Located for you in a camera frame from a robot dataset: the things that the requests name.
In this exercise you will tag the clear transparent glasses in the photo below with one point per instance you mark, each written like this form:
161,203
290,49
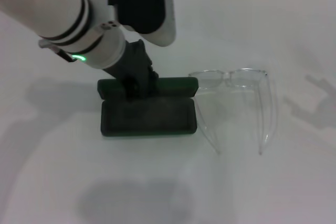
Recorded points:
210,79

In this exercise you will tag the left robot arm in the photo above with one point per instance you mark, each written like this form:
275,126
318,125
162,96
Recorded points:
39,3

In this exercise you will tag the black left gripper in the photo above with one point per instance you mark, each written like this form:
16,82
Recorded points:
134,61

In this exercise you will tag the green glasses case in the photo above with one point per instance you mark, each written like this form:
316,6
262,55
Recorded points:
170,87

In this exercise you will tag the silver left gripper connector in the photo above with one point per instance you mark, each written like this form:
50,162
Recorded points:
47,45

